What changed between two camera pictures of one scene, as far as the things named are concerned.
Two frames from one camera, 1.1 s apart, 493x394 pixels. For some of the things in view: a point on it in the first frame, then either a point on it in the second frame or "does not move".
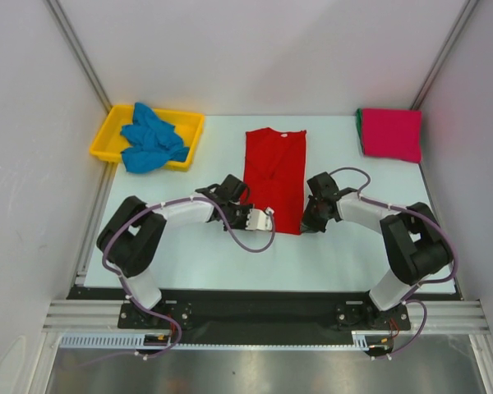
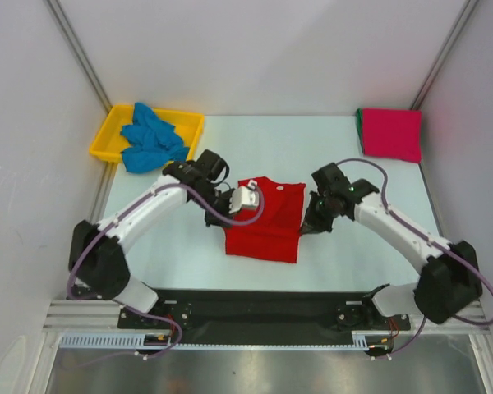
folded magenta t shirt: (393, 134) does not move
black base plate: (261, 317) does not move
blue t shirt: (152, 142) does not move
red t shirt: (274, 172) to (276, 236)
